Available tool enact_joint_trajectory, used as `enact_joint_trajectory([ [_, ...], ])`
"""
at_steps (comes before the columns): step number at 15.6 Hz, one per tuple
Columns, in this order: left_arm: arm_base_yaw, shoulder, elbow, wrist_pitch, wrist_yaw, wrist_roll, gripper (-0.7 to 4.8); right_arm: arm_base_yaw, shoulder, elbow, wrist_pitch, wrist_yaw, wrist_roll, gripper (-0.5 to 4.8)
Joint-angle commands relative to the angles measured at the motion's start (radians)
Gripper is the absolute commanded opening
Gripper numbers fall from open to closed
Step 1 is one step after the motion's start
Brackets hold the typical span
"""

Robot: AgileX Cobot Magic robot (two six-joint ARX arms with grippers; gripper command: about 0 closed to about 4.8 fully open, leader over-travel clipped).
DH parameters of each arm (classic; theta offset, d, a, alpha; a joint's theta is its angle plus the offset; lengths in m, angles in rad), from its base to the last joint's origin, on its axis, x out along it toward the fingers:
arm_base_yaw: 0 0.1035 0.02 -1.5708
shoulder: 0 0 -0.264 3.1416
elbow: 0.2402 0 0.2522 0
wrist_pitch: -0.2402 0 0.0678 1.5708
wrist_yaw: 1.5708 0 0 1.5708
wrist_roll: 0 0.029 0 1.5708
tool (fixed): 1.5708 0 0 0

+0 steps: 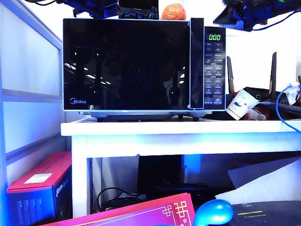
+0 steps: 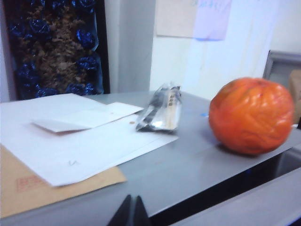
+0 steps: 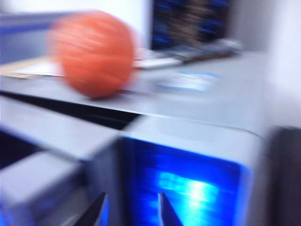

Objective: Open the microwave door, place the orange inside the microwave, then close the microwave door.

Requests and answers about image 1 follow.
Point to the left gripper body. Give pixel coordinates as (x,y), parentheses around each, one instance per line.
(94,9)

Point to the white foam sheet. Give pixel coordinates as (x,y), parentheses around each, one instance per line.
(265,181)

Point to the blue glossy round object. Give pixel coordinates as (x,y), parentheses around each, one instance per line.
(214,212)

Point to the orange fruit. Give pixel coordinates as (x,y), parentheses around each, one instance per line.
(174,13)

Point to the white table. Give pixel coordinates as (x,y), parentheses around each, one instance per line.
(164,141)

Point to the grey framed office partition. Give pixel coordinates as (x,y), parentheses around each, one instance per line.
(28,70)

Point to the black router with antennas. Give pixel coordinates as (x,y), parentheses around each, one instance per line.
(270,94)

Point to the white paper cup blue print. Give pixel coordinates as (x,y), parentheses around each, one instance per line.
(240,104)

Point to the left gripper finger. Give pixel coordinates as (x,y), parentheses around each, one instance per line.
(109,11)
(117,11)

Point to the small red white carton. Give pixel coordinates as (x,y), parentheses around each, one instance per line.
(256,115)

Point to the black Midea microwave oven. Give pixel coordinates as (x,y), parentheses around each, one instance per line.
(127,63)

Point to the black box yellow label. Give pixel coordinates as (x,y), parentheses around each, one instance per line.
(268,214)

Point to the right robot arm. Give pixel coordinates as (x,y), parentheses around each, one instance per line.
(282,9)

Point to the pink patterned box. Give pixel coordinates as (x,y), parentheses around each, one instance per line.
(141,214)

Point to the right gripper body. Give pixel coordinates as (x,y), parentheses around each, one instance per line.
(251,10)

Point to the red and blue cardboard box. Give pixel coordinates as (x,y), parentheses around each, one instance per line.
(35,176)

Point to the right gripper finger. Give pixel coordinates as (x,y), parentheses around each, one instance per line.
(245,26)
(229,16)

